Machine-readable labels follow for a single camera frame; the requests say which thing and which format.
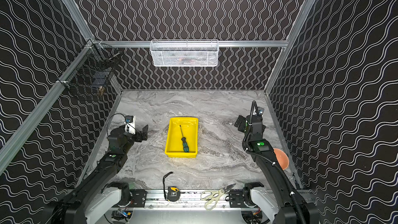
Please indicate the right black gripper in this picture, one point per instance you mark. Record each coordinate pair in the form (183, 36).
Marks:
(241, 123)

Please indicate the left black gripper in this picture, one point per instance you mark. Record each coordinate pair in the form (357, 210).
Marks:
(140, 134)

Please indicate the green handled screwdriver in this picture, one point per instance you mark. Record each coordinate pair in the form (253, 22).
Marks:
(184, 141)

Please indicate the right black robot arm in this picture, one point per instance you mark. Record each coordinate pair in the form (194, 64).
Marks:
(289, 206)

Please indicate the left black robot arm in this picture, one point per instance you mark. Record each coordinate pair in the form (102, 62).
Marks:
(95, 195)

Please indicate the yellow plastic bin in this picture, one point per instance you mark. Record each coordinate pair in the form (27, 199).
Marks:
(190, 128)

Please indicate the orange bowl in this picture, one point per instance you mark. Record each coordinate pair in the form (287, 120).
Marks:
(282, 158)

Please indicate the black yellow tape measure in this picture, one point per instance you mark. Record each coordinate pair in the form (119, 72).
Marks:
(172, 194)

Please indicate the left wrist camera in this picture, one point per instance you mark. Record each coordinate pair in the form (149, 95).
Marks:
(130, 125)

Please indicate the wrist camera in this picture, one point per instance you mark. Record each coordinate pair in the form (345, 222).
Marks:
(130, 125)
(258, 111)

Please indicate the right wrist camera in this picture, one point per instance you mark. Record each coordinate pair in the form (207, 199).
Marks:
(258, 111)

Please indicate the beige handled scissors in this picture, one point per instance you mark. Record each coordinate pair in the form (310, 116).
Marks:
(213, 196)

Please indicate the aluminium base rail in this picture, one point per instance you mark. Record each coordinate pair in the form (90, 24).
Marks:
(192, 200)

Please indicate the black wire basket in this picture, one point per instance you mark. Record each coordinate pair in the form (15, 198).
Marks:
(91, 79)

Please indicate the white wire mesh basket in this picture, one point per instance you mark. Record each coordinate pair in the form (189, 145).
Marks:
(185, 52)

